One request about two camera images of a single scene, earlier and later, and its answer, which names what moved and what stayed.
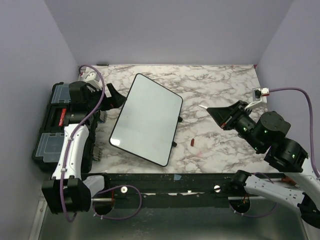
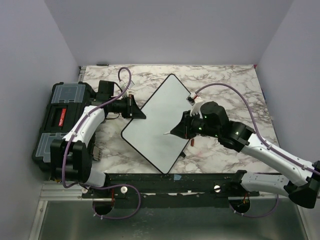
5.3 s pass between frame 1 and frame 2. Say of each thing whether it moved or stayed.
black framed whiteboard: moved
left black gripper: moved
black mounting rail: stayed
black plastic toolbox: stayed
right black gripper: moved
